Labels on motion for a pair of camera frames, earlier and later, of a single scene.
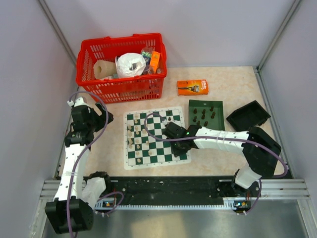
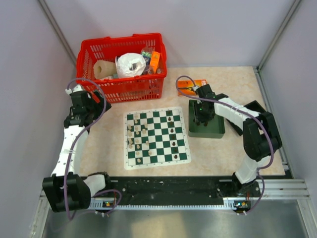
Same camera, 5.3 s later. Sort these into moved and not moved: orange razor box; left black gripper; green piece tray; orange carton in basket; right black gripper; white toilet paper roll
Moved: left black gripper; right black gripper
Not moved: green piece tray; orange carton in basket; white toilet paper roll; orange razor box
